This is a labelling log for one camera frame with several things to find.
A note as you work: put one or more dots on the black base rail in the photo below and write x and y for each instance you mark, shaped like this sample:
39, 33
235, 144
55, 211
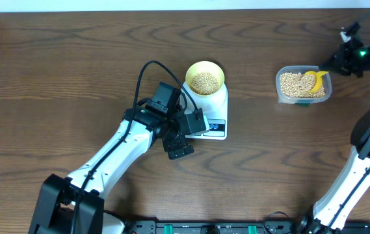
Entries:
272, 225

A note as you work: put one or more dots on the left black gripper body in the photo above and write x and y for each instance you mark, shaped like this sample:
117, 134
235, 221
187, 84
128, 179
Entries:
173, 128

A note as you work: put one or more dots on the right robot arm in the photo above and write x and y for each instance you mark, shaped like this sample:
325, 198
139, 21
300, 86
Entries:
329, 214

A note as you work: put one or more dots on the soybeans in bowl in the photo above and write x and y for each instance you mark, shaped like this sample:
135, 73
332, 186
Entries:
204, 83

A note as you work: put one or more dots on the yellow measuring scoop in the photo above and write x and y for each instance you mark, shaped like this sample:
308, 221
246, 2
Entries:
318, 79

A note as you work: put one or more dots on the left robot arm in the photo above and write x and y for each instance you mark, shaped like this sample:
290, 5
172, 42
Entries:
75, 203

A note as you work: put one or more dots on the soybeans in container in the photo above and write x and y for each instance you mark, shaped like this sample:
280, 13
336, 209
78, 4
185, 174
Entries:
297, 85

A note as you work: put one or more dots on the pale yellow bowl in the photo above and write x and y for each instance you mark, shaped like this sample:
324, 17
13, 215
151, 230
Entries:
205, 66

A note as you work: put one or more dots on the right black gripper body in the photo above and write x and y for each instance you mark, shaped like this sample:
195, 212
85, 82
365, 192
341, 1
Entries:
357, 60

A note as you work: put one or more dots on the white digital kitchen scale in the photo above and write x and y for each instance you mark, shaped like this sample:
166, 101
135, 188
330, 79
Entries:
215, 108

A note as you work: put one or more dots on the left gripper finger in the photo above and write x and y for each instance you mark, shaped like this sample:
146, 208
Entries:
194, 123
177, 147

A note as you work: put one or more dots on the clear plastic container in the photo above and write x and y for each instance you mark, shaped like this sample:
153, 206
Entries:
282, 98

